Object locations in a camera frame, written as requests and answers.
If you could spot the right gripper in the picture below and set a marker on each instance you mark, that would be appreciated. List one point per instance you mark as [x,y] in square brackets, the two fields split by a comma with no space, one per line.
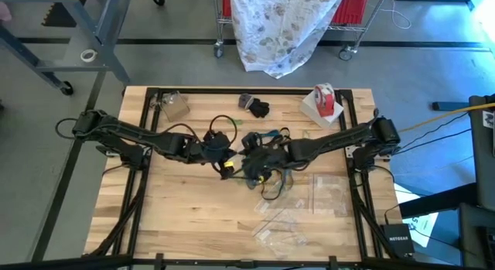
[268,159]

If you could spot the black serrated foam pad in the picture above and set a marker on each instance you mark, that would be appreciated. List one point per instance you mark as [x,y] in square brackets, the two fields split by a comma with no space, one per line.
[58,18]

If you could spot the black computer tower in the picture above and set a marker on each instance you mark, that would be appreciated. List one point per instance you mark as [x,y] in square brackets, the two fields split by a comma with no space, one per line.
[483,165]

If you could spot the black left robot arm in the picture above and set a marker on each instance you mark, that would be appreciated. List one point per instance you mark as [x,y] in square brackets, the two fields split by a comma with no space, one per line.
[135,136]

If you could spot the thin yellow-green rubber band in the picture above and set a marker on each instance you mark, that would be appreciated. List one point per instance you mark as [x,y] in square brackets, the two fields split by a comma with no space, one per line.
[305,132]

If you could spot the black desk leg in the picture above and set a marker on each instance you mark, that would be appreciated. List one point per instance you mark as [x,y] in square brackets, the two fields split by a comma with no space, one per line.
[437,202]

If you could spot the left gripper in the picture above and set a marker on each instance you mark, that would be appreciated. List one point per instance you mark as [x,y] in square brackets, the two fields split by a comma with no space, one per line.
[214,154]

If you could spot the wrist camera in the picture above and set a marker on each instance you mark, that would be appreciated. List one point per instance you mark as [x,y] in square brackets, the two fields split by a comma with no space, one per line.
[227,171]
[255,182]

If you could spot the small brown cardboard box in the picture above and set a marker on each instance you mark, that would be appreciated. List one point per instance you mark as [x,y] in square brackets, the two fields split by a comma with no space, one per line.
[176,107]

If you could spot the white floral cloth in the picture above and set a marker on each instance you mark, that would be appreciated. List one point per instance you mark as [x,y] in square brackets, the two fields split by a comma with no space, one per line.
[278,30]

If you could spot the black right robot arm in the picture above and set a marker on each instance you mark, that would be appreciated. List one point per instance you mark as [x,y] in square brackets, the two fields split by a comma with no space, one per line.
[336,140]

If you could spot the white tape roll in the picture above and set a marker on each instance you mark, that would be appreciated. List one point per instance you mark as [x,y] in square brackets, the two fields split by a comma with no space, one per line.
[82,55]

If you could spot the black Netgear network switch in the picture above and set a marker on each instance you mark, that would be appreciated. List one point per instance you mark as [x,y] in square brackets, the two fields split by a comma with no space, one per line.
[398,241]

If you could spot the black aluminium table frame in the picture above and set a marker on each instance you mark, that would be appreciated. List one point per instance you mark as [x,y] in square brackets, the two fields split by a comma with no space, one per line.
[232,91]

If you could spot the blue desk foot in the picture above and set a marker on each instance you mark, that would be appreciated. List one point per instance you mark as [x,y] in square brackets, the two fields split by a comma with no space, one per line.
[448,106]

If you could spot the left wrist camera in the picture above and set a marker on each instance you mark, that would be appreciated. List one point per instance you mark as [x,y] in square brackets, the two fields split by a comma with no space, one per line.
[227,171]

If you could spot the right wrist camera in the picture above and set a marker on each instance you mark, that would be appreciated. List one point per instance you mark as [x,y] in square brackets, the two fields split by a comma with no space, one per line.
[255,182]

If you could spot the white printed paper sheet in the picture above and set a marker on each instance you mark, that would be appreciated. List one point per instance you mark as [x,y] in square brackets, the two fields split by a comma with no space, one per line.
[425,223]

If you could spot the red tape dispenser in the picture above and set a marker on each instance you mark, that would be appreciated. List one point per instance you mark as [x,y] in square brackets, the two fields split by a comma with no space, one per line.
[325,101]

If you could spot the black and gray glove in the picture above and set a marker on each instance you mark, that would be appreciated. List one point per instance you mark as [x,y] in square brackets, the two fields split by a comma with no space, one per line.
[259,108]

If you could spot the red plastic bin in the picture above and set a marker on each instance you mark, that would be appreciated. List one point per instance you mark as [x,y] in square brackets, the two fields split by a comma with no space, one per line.
[350,9]
[226,3]

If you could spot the white cardboard box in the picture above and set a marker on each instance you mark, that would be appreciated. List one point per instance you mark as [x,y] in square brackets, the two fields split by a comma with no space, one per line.
[309,107]

